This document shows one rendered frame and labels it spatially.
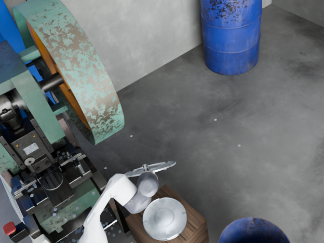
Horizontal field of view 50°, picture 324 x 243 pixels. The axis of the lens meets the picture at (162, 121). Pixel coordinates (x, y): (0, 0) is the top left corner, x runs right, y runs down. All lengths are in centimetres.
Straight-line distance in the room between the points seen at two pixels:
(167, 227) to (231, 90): 175
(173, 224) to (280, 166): 112
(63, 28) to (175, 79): 230
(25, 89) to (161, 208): 118
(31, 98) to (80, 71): 35
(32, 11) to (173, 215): 148
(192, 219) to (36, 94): 126
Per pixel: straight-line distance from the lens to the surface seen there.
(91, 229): 145
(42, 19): 170
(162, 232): 234
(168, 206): 242
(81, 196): 229
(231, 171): 299
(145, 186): 141
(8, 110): 188
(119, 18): 344
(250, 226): 235
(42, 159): 212
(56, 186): 222
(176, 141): 320
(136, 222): 244
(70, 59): 159
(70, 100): 225
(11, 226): 224
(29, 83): 182
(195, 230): 236
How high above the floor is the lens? 249
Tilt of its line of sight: 47 degrees down
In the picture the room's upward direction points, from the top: 12 degrees counter-clockwise
